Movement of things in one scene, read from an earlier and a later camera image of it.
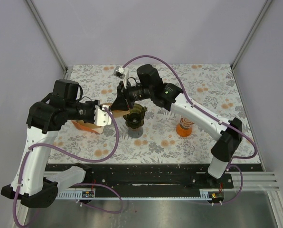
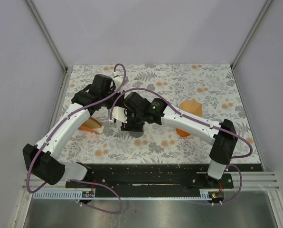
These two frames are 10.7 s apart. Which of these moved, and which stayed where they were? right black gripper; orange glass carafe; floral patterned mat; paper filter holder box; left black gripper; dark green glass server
Moved: left black gripper; right black gripper
Stayed: dark green glass server; floral patterned mat; paper filter holder box; orange glass carafe
